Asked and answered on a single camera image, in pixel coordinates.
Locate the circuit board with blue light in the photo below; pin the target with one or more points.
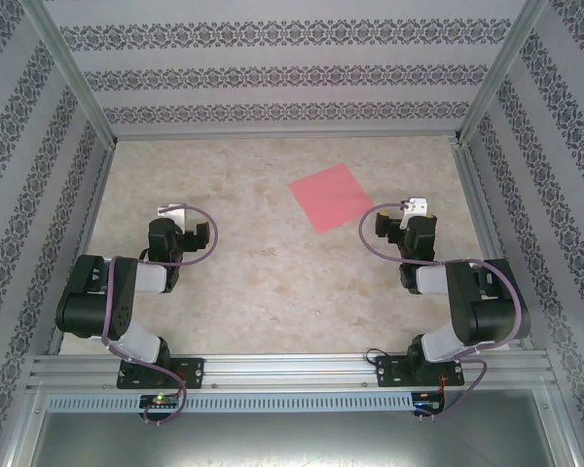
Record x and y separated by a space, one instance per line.
426 405

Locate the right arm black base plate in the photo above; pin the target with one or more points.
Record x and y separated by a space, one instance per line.
389 372

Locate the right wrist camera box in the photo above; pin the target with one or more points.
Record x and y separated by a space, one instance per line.
416 205

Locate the aluminium mounting rail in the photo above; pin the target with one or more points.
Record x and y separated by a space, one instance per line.
292 370

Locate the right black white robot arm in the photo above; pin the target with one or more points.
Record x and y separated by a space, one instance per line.
496 311

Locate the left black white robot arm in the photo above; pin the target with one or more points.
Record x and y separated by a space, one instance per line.
85 301

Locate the circuit board with green light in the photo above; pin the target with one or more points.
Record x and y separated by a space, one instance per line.
158 401

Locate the aluminium side rail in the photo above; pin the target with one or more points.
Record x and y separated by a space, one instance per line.
85 243
486 233

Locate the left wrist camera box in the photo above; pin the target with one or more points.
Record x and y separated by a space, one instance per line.
170 209

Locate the aluminium rear rail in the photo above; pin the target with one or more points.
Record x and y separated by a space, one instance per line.
287 136

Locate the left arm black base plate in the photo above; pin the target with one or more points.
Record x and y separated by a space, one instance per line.
192 372

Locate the sheet metal panel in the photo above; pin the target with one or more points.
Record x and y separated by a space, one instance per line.
292 442

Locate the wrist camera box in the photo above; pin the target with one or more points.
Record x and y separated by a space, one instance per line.
416 205
170 209

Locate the aluminium frame post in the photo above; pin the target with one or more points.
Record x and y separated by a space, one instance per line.
503 73
68 73

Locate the pink cloth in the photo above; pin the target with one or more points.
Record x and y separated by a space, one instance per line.
328 197

